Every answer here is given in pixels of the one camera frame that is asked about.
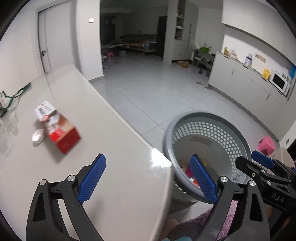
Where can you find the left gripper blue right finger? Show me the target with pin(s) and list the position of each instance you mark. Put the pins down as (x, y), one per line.
(250, 220)

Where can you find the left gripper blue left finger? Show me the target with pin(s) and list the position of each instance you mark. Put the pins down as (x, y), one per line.
(45, 220)

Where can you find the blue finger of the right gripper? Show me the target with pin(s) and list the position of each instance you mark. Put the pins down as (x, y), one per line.
(249, 168)
(262, 159)

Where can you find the white bottle cap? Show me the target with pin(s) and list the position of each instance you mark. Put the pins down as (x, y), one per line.
(38, 136)

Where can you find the red toothpaste box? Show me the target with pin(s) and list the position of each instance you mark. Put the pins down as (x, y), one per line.
(62, 133)

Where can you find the beige plush ball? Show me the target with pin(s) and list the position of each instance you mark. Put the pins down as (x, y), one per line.
(183, 166)

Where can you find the pink plastic stool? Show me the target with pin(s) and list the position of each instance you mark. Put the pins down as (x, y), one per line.
(266, 146)

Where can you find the grey perforated laundry basket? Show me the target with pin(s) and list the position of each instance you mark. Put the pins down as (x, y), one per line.
(214, 139)

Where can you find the white low cabinet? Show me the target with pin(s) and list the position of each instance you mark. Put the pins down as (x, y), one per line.
(253, 94)

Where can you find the white microwave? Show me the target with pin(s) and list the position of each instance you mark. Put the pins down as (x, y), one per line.
(279, 82)

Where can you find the small yellow box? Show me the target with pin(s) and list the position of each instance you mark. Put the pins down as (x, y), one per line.
(266, 74)

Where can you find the white bottle on counter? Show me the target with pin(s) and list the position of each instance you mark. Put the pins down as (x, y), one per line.
(248, 60)

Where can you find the shoe rack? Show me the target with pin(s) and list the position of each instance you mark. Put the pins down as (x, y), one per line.
(203, 60)

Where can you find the green tote bag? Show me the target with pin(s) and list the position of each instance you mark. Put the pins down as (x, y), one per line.
(205, 49)

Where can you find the cardboard box on floor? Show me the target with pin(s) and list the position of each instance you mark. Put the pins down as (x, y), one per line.
(183, 64)

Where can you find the dark sofa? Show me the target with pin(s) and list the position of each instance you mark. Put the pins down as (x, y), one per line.
(145, 43)

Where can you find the far pink stool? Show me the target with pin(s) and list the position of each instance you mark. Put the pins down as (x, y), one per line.
(110, 55)

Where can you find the white door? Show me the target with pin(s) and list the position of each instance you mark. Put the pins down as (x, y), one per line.
(57, 37)

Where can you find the green strapped water bottle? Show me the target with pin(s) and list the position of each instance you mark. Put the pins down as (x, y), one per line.
(20, 92)

